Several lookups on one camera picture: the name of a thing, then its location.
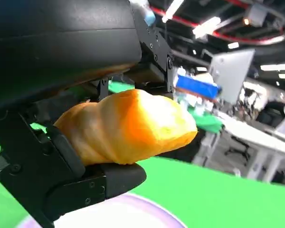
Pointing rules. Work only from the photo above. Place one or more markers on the grey computer monitor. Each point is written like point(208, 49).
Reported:
point(230, 73)

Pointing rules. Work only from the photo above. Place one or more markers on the blue box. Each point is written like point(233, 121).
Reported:
point(197, 86)

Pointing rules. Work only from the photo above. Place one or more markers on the lilac plate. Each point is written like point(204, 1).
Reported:
point(121, 213)

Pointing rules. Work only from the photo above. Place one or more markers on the orange and white bread roll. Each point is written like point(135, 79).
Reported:
point(133, 128)

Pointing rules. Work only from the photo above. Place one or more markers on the black office chair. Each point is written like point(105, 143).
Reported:
point(272, 115)

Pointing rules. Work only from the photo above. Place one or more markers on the green cloth on workshop desk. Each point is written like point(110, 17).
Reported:
point(207, 123)

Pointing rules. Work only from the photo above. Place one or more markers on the white workshop desk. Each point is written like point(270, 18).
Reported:
point(259, 142)

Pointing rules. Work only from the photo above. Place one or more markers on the green table cloth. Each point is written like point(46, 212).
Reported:
point(204, 190)

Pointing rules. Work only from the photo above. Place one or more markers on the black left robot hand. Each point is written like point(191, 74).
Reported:
point(61, 42)

